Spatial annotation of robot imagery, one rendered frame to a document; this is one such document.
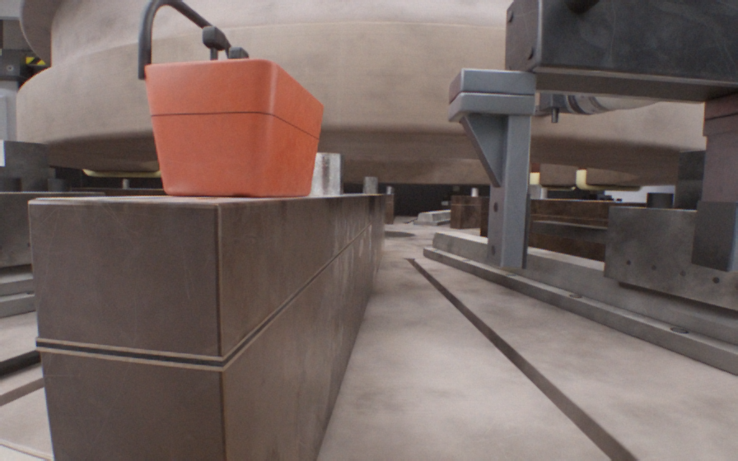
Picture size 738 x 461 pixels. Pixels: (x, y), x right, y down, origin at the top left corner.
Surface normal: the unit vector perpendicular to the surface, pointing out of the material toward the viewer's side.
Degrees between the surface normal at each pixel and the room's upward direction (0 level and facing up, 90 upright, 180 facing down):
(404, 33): 90
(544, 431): 0
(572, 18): 90
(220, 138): 97
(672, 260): 90
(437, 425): 0
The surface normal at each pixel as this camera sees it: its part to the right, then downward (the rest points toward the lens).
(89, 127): -0.40, 0.08
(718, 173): -1.00, -0.03
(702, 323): -0.95, 0.00
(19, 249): 0.89, 0.07
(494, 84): 0.00, 0.11
